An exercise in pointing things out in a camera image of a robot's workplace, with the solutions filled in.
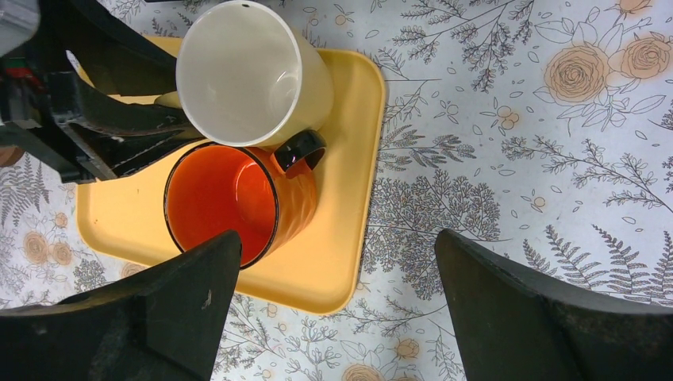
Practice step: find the dark wood grain coaster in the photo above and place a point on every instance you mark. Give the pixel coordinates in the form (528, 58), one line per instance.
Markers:
(10, 155)

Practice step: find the yellow mug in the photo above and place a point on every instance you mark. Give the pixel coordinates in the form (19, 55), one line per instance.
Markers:
(245, 78)

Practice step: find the floral tablecloth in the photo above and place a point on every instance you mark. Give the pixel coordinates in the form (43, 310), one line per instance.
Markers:
(541, 129)

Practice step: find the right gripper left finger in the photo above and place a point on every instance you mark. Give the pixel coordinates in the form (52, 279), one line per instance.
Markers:
(163, 323)

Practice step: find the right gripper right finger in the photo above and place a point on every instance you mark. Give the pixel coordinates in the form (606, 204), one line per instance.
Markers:
(514, 323)

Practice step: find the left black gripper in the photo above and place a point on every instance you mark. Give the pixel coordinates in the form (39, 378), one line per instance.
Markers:
(117, 59)

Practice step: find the orange mug black handle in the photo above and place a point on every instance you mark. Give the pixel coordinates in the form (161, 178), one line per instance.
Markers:
(266, 196)

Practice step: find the yellow plastic tray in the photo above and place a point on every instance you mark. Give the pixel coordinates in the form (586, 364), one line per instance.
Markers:
(317, 270)

